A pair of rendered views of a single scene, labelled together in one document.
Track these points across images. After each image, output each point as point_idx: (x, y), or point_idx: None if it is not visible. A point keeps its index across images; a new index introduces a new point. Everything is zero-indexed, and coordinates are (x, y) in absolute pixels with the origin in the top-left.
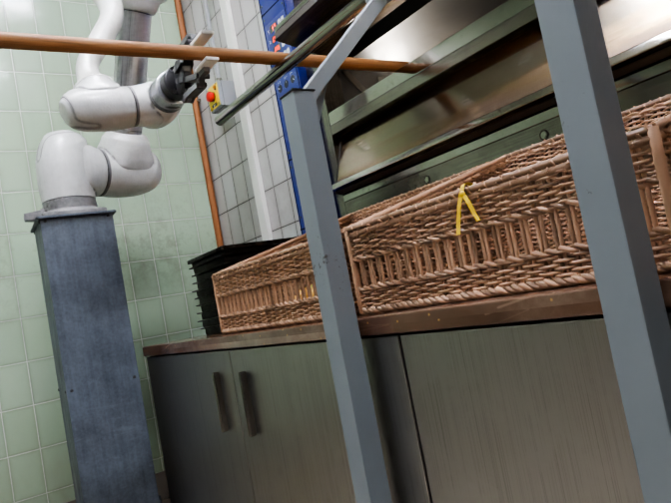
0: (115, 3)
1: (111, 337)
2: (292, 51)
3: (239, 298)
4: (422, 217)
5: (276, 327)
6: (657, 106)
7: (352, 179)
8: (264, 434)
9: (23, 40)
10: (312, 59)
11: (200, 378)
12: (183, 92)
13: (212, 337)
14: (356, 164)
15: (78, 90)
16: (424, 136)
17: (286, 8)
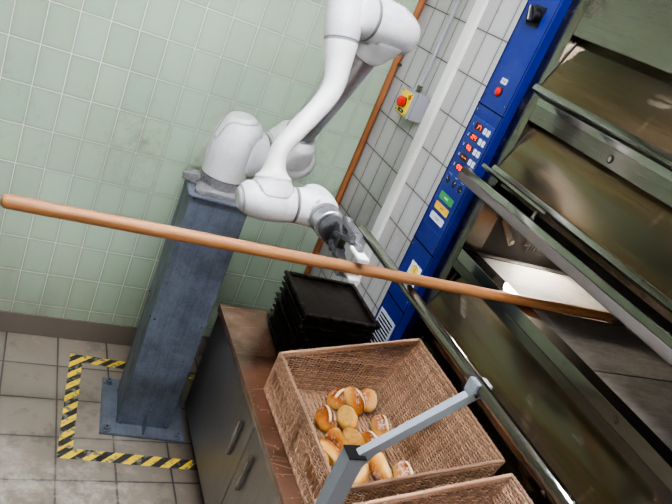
0: (338, 87)
1: (199, 296)
2: (420, 304)
3: (282, 396)
4: None
5: (285, 460)
6: None
7: None
8: (242, 497)
9: (214, 245)
10: (443, 288)
11: (234, 398)
12: (330, 250)
13: (252, 401)
14: (448, 314)
15: (256, 191)
16: (492, 376)
17: (496, 131)
